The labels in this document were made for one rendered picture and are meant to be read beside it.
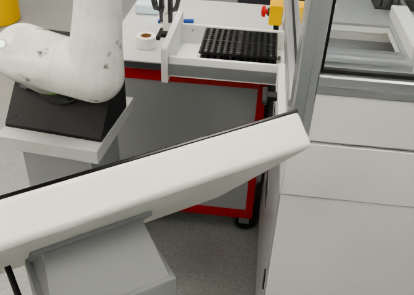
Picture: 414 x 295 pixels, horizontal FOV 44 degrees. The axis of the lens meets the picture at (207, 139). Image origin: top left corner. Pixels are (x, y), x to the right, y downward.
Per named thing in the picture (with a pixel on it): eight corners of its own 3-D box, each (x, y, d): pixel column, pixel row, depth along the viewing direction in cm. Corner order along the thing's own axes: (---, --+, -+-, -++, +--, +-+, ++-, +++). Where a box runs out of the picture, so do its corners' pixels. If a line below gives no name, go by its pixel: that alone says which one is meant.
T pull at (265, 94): (261, 105, 121) (262, 100, 120) (262, 90, 127) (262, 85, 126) (276, 106, 120) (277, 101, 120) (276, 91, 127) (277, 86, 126)
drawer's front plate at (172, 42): (161, 83, 144) (160, 47, 138) (177, 41, 168) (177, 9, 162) (167, 84, 144) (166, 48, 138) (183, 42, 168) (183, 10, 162)
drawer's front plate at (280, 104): (272, 161, 116) (278, 121, 110) (273, 97, 140) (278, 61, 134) (280, 161, 116) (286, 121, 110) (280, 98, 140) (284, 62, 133)
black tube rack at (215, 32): (198, 71, 147) (198, 51, 144) (205, 46, 162) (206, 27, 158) (275, 78, 146) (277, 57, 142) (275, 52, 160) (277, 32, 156)
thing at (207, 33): (198, 53, 144) (198, 51, 144) (206, 29, 158) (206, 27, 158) (204, 53, 144) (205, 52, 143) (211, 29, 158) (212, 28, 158)
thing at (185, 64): (168, 76, 145) (168, 56, 141) (182, 40, 166) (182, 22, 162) (309, 88, 142) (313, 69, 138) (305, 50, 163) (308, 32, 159)
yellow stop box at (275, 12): (266, 25, 177) (268, 5, 173) (267, 17, 183) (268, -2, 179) (281, 26, 176) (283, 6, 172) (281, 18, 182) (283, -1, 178)
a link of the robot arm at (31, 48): (77, 105, 125) (42, 85, 106) (21, 89, 128) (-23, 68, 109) (93, 55, 126) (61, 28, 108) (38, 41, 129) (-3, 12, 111)
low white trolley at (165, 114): (114, 222, 213) (98, 56, 170) (146, 138, 264) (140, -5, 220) (252, 237, 209) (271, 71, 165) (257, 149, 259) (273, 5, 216)
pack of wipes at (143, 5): (158, 15, 202) (158, 4, 199) (135, 14, 202) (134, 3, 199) (164, 2, 214) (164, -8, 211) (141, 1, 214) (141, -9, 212)
